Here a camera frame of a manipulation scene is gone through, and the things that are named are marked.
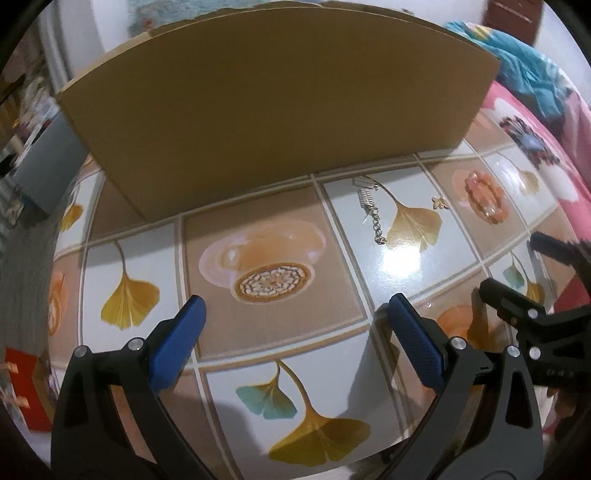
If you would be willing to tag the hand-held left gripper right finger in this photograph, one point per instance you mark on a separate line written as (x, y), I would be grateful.
(418, 344)

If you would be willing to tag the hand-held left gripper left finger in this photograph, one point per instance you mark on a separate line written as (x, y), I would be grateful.
(180, 346)

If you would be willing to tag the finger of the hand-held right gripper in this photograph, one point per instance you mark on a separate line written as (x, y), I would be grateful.
(508, 302)
(561, 251)

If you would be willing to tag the small gold earring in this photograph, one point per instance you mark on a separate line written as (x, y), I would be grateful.
(439, 202)

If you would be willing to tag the brown cardboard box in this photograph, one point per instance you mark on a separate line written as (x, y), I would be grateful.
(277, 115)

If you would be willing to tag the ginkgo print tablecloth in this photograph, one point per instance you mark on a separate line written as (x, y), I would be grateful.
(277, 323)

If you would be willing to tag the pink floral bed sheet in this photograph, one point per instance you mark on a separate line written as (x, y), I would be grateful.
(531, 129)

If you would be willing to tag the red box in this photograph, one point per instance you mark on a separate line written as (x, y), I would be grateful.
(27, 387)

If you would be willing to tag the blue blanket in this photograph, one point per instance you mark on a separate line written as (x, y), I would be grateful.
(521, 64)

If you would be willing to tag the grey board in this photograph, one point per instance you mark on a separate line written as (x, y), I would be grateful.
(51, 166)

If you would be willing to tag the brown wooden door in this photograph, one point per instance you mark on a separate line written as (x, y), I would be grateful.
(512, 16)

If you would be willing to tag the patterned wall cloth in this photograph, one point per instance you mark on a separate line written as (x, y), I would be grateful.
(184, 11)

